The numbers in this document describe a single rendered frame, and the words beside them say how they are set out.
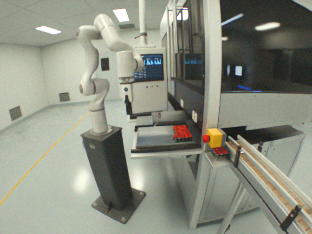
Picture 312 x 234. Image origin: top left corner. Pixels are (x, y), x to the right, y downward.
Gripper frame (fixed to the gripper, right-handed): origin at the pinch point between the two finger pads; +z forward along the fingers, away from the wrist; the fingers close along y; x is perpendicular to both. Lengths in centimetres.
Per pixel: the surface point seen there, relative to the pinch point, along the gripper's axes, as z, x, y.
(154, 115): 22, -16, 53
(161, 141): 22.1, -17.3, 3.3
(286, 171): 60, -129, -12
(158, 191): 110, -15, 41
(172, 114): 22, -34, 53
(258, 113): 2, -73, -12
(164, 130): 22.1, -21.2, 18.7
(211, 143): 11.9, -38.7, -20.8
